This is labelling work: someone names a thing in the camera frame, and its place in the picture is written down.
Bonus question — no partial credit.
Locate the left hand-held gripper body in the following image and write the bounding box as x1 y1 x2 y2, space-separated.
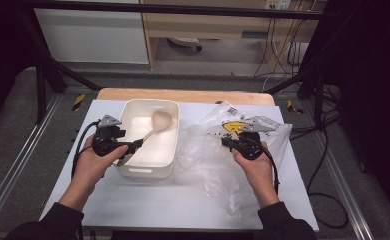
92 114 131 158

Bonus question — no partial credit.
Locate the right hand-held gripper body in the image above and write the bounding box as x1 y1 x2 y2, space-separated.
234 123 277 161

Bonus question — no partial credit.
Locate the white plastic bin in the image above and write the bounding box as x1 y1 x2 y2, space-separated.
111 98 181 179

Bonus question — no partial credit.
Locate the clear plastic bag smiley print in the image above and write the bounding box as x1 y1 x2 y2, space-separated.
174 101 294 219

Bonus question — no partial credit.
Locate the beige silicone spoon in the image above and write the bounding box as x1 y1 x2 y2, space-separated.
117 109 173 167

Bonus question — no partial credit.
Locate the person's left hand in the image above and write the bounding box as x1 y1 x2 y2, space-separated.
72 134 130 192

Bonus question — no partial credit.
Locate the person's right hand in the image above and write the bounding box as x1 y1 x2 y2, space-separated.
231 142 279 204

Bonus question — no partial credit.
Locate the yellow black tape marker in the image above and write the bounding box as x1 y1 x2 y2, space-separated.
71 93 86 112
286 99 304 115

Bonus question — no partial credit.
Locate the white table board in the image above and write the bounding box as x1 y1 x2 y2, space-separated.
39 99 320 233

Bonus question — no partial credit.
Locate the wooden table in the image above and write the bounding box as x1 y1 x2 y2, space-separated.
96 87 277 107

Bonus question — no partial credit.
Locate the white cabinet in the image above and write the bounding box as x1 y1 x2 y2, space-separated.
33 0 150 65

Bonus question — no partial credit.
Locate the white power strip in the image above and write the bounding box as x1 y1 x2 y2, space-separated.
167 36 203 52

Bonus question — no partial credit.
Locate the wooden desk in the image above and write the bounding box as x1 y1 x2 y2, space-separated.
139 0 327 71

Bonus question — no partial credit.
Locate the left hand-held gripper cable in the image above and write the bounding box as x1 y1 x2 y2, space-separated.
70 121 100 180

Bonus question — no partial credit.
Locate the hand-held gripper cable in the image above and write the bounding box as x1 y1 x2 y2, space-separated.
70 121 100 180
262 147 281 197

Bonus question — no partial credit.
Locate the right hand-held gripper cable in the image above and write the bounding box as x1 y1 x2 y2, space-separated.
262 147 281 197

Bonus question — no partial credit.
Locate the black floor cable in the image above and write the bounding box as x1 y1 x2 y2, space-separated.
287 99 350 230

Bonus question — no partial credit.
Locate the black metal frame leg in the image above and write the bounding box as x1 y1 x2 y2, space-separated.
266 9 351 131
17 9 102 124

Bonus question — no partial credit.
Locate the aluminium floor rail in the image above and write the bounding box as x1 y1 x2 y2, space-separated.
0 94 63 228
311 131 375 240

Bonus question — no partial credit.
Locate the bundle of hanging cables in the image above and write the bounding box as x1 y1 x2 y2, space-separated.
253 0 317 78

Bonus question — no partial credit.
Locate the black horizontal frame bar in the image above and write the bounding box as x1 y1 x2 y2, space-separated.
16 0 337 21

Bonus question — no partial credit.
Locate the white wall socket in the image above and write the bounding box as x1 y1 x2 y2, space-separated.
264 0 292 10

